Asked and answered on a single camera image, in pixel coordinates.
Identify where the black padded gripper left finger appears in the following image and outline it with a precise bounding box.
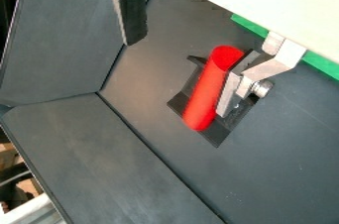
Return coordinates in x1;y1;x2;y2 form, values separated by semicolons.
112;0;147;46

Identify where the green shape sorter block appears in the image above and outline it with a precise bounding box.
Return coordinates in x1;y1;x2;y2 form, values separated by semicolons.
230;13;339;82

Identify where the red cylinder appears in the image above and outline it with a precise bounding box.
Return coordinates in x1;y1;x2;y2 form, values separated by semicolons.
183;46;244;131

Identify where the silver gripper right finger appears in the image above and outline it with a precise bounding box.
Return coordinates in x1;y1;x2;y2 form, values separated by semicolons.
216;32;307;118

